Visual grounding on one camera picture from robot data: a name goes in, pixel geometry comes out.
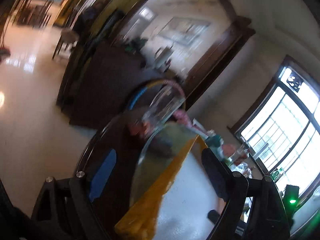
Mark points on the clear glass tumbler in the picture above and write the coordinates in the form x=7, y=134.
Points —
x=162, y=105

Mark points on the wooden chair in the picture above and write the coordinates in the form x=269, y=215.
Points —
x=67, y=36

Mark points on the green plant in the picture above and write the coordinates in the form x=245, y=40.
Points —
x=136, y=43

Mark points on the tall white mug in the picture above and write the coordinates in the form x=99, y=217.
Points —
x=163, y=55

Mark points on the pink cloth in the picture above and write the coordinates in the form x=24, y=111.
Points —
x=183, y=117

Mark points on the framed wall picture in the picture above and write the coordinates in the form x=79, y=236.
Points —
x=185, y=31

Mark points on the brown wooden door frame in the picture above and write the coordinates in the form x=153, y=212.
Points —
x=225, y=50

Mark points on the group of dark chairs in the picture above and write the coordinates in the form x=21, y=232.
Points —
x=37, y=12

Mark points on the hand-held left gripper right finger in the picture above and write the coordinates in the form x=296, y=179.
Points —
x=220, y=177

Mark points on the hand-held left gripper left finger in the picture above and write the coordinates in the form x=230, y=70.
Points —
x=102, y=175

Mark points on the red-capped glass jar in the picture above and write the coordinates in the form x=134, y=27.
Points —
x=228, y=148

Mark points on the dark wooden cabinet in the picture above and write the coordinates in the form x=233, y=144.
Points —
x=105, y=80

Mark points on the barred window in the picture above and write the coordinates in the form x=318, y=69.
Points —
x=282, y=130

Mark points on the teal tissue box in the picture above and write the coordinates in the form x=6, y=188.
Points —
x=213, y=141

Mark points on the multicoloured hoop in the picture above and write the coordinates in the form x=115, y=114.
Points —
x=135, y=97

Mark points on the yellow tray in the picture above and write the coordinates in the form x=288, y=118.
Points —
x=150, y=205

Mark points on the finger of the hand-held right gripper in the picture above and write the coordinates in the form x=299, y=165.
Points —
x=213, y=215

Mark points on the red patterned packet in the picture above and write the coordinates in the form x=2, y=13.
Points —
x=137, y=128

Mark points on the green plastic bottle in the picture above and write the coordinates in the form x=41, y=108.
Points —
x=277, y=175

